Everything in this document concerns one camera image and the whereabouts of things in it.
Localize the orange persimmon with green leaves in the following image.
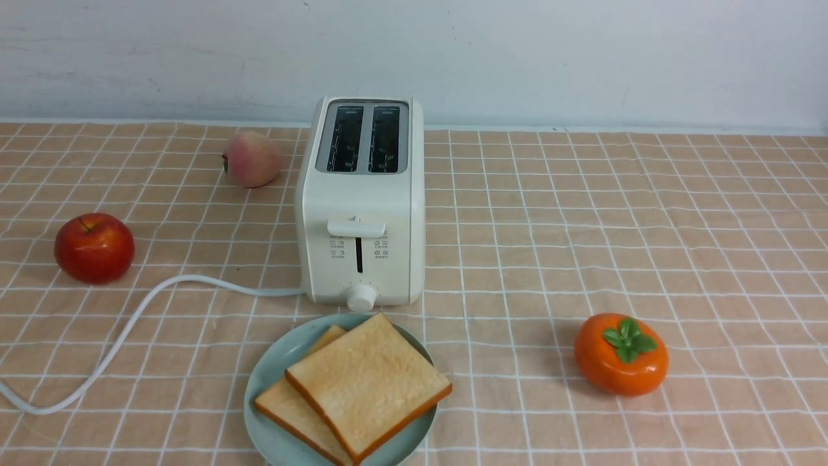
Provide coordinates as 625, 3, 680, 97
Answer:
573, 313, 670, 397

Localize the white two-slot toaster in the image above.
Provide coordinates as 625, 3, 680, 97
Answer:
294, 97, 426, 313

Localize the toast slice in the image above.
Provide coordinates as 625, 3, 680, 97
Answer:
245, 324, 354, 465
285, 313, 453, 464

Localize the pink peach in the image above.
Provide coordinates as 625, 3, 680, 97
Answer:
222, 131, 286, 188

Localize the orange checkered tablecloth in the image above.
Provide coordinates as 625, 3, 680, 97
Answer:
1, 123, 827, 465

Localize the white toaster power cable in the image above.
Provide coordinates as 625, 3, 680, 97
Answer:
0, 274, 305, 416

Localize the red apple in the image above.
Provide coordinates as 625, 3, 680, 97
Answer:
53, 212, 136, 285

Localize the light green round plate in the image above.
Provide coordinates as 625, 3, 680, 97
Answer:
245, 313, 453, 465

